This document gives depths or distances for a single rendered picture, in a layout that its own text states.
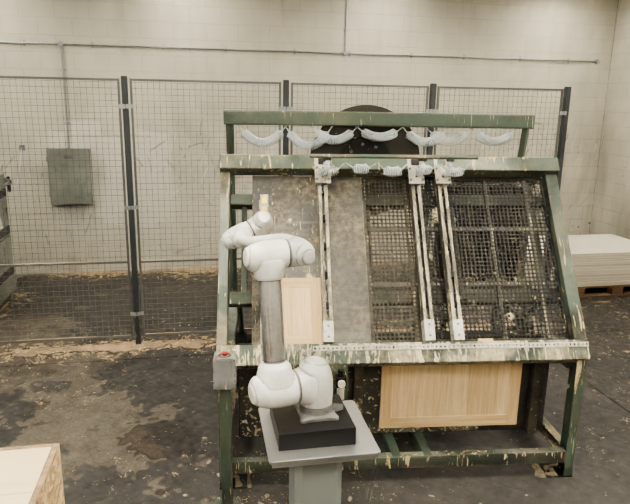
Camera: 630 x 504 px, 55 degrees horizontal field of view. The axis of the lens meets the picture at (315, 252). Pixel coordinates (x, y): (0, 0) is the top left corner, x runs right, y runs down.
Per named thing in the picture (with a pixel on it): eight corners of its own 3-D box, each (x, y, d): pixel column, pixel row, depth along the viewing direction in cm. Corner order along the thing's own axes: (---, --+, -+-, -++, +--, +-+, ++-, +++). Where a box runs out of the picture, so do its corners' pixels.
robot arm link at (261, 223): (266, 215, 336) (245, 225, 333) (267, 203, 322) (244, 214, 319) (276, 231, 333) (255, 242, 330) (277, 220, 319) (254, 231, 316)
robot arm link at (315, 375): (338, 406, 284) (339, 361, 279) (302, 413, 277) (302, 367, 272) (324, 392, 298) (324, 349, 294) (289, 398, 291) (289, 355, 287)
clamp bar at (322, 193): (319, 344, 357) (322, 335, 334) (312, 163, 397) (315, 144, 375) (336, 344, 358) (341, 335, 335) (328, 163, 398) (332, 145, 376)
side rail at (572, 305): (565, 343, 376) (574, 339, 365) (538, 181, 413) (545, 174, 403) (578, 342, 376) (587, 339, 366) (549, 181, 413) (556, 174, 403)
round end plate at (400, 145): (309, 217, 440) (311, 103, 421) (308, 216, 446) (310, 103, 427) (418, 217, 447) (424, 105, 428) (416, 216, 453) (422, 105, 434)
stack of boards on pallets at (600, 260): (477, 303, 718) (481, 256, 705) (443, 278, 817) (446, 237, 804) (660, 294, 764) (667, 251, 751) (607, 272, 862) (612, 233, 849)
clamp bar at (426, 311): (419, 342, 362) (429, 334, 340) (403, 164, 402) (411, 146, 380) (436, 342, 363) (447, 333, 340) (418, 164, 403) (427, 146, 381)
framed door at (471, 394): (378, 426, 391) (379, 428, 389) (382, 346, 378) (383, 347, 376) (514, 422, 398) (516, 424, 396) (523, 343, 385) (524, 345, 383)
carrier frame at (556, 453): (219, 489, 365) (216, 360, 345) (230, 385, 499) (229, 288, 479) (572, 476, 384) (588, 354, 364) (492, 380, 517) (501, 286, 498)
